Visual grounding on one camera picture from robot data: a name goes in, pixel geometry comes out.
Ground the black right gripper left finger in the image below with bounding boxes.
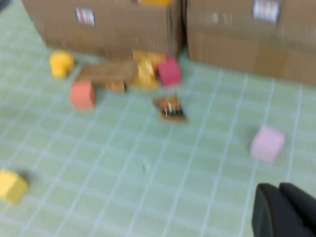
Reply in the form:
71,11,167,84
251,183,316,237

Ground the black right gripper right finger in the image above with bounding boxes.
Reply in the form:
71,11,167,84
279,182,316,233

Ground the brown snack packet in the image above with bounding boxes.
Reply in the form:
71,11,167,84
75,60,139,86

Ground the yellow rubber duck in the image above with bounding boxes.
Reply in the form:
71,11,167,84
49,50,76,80

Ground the small orange snack piece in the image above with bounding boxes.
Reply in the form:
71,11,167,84
105,80,126,94

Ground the pink foam cube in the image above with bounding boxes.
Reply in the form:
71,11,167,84
250,125,286,163

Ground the green checked tablecloth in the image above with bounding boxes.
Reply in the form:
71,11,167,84
0,0,316,237

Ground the small brown toy object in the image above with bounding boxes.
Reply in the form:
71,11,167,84
152,94,189,124

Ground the red foam cube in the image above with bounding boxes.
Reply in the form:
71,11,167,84
157,57,183,87

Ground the plain cardboard box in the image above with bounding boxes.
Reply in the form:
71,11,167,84
185,0,316,86

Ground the yellow orange toy piece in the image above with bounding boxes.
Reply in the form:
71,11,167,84
129,50,167,91

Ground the orange foam cube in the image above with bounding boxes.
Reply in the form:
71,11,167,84
70,80,96,111

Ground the cardboard box with sf-express print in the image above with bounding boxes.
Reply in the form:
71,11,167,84
21,0,185,60

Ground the yellow orange item in box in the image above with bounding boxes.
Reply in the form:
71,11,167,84
140,0,172,7

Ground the yellow foam cube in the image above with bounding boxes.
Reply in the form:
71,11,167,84
0,169,28,204

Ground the red and blue box label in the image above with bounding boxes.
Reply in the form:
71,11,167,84
75,7,96,27

